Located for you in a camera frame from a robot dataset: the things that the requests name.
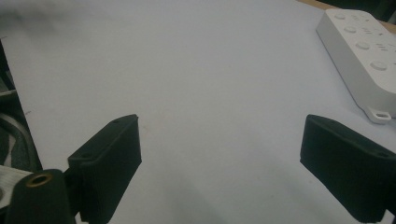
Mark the white power strip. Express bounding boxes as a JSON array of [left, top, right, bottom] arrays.
[[315, 7, 396, 125]]

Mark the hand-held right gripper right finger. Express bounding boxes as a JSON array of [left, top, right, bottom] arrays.
[[299, 114, 396, 224]]

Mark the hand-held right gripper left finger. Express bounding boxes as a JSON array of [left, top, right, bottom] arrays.
[[67, 113, 143, 224]]

